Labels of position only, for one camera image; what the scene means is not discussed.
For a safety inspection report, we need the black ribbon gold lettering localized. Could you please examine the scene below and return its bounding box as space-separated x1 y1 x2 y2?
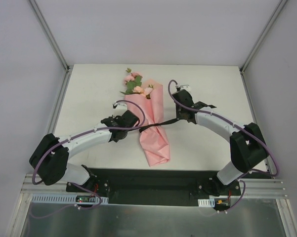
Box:
131 118 180 133

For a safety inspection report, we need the pink wrapping paper sheet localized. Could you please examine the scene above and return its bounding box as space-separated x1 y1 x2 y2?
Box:
125 79 170 166

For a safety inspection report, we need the pale pink fake flower stem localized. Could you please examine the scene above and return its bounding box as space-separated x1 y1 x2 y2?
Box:
143 84 154 99

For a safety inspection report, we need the peach fake flower stem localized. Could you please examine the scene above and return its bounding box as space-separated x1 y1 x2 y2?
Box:
133 86 146 97

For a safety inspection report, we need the pink fake flower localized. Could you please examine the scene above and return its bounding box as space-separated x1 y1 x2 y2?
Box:
121 68 143 95

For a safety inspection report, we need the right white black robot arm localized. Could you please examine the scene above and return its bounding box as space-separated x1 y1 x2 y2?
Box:
171 89 269 197

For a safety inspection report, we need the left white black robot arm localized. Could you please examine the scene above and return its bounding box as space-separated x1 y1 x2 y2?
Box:
29 110 139 192

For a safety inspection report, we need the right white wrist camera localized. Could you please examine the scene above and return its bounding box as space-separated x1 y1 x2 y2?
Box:
176 85 191 91

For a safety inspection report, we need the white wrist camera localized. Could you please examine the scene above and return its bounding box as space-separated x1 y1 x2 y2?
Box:
176 85 191 91
113 102 127 109

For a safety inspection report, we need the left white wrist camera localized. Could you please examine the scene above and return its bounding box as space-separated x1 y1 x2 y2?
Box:
113 102 127 109

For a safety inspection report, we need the right white cable duct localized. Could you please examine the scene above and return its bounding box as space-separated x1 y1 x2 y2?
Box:
198 198 215 208

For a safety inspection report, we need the white cable duct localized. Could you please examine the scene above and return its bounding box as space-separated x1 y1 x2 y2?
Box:
198 198 215 208
31 194 100 205

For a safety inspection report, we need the left white cable duct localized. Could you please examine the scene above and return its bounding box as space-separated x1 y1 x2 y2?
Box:
31 194 100 205

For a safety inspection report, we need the front aluminium rail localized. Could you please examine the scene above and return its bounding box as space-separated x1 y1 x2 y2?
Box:
20 174 289 199

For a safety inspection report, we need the left aluminium frame post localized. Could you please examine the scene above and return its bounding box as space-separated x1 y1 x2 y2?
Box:
28 0 70 72

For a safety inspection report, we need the aluminium frame post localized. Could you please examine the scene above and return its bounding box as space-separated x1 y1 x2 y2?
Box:
28 0 70 72
240 0 289 75

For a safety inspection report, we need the right aluminium frame post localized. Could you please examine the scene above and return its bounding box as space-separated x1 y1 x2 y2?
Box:
240 0 289 75

